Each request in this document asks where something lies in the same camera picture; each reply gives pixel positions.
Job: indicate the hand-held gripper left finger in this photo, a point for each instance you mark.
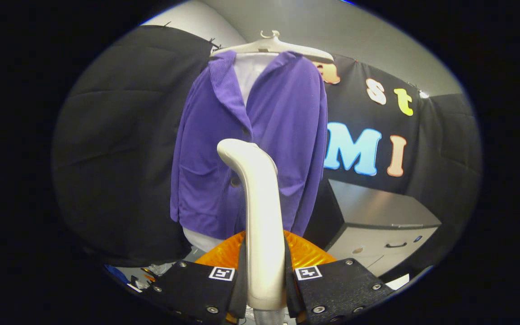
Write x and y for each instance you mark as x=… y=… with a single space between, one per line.
x=192 y=289

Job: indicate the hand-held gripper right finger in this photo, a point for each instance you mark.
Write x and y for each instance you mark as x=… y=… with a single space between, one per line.
x=336 y=286

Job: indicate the white garment steamer head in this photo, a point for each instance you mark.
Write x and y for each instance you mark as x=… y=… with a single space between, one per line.
x=260 y=203

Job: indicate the purple jacket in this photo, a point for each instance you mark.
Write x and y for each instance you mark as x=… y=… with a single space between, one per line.
x=282 y=135

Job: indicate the white garment form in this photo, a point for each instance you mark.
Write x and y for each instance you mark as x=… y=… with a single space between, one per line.
x=251 y=74

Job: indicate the white clothes hanger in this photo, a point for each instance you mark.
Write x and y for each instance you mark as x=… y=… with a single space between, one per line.
x=273 y=45

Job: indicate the white paper sheet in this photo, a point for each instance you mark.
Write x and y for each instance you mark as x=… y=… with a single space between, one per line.
x=397 y=281

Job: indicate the blue object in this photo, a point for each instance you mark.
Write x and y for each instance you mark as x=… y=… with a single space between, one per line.
x=116 y=273

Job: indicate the grey drawer cabinet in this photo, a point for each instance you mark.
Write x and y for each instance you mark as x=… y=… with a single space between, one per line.
x=377 y=207

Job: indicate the black side curtain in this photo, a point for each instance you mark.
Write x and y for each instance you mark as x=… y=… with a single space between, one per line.
x=449 y=149
x=120 y=158

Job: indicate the black backdrop cloth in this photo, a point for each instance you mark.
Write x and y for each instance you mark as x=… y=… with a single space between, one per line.
x=355 y=108

